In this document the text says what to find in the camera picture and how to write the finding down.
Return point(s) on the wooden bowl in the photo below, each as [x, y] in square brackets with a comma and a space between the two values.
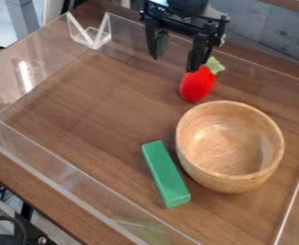
[230, 145]

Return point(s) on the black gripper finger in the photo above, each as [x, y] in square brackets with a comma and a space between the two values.
[158, 38]
[199, 52]

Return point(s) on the green rectangular block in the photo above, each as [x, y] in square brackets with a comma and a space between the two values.
[168, 180]

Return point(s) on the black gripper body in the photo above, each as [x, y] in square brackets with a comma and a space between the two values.
[183, 16]

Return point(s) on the red plush strawberry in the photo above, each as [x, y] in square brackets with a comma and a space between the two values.
[198, 83]

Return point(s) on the clear acrylic tray enclosure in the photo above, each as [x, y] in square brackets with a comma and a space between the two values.
[84, 100]

